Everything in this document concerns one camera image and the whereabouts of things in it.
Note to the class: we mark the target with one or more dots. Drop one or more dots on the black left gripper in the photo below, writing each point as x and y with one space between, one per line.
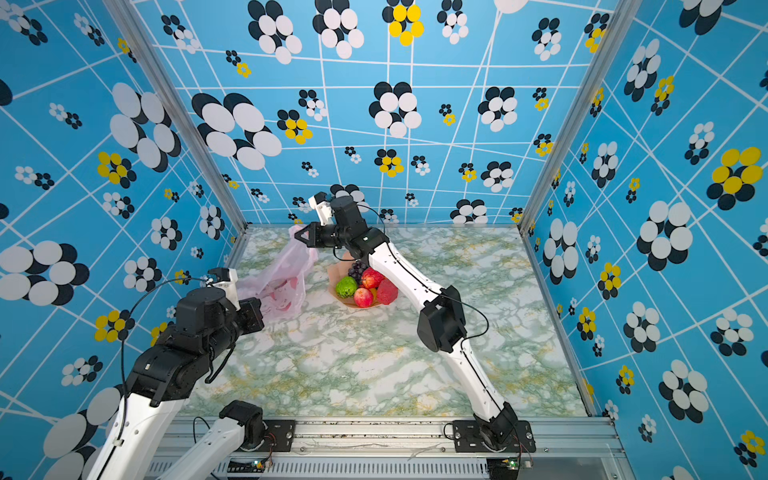
252 308

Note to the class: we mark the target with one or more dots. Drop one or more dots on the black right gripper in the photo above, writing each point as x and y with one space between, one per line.
318 237

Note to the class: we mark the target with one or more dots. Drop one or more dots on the pink printed plastic bag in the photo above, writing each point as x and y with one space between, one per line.
281 286

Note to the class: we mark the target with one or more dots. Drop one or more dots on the large red apple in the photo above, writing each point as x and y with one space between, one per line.
372 279

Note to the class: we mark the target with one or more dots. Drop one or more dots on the red dragon fruit piece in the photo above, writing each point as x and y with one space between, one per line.
387 292

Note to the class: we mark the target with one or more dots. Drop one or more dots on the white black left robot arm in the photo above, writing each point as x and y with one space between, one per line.
209 321

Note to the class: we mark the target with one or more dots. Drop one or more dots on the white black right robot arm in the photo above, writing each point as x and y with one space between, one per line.
441 325

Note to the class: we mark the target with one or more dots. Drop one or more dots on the pink scalloped fruit bowl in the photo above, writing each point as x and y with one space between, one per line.
338 271

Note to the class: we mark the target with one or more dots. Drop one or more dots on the dark purple grape bunch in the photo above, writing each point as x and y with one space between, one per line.
356 271

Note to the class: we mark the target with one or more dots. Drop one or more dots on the green custard apple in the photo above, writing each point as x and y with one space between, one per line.
346 287

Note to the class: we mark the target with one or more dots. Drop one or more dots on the small red apple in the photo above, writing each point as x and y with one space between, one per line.
364 297

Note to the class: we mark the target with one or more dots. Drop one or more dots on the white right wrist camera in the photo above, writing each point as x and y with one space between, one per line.
321 206

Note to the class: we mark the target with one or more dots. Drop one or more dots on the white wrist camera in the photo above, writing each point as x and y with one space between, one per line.
225 279
321 206

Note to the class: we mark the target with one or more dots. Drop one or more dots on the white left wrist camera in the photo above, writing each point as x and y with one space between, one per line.
225 279

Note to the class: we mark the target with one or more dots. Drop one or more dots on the aluminium frame post left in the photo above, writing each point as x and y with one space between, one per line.
128 23

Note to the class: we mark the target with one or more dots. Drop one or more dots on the aluminium frame post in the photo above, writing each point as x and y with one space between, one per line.
128 23
620 22

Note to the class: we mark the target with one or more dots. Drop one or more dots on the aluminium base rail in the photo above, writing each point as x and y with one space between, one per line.
393 448

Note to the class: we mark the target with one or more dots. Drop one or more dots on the aluminium frame post right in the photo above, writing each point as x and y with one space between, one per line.
620 22

